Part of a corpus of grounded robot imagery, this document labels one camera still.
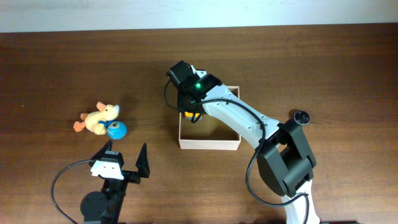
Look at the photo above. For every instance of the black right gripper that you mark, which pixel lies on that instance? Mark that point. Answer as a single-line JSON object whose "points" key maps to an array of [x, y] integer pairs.
{"points": [[180, 103]]}

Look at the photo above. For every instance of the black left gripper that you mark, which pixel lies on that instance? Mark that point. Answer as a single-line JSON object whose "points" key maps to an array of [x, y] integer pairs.
{"points": [[143, 168]]}

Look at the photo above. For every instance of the yellow grey toy dump truck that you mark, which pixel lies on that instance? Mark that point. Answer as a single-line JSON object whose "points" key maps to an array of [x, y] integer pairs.
{"points": [[192, 115]]}

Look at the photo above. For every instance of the small black round cap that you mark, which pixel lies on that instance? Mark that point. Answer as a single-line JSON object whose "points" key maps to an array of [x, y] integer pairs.
{"points": [[301, 117]]}

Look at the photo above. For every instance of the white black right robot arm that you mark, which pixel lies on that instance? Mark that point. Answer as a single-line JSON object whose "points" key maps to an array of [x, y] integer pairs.
{"points": [[281, 150]]}

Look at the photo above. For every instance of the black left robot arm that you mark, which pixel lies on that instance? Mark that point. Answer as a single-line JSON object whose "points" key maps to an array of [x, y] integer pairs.
{"points": [[104, 206]]}

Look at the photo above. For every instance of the yellow plush duck toy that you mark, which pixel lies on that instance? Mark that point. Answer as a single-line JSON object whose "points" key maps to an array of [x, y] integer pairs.
{"points": [[96, 121]]}

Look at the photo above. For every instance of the open white cardboard box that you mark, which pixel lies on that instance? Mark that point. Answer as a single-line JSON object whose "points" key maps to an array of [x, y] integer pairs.
{"points": [[208, 133]]}

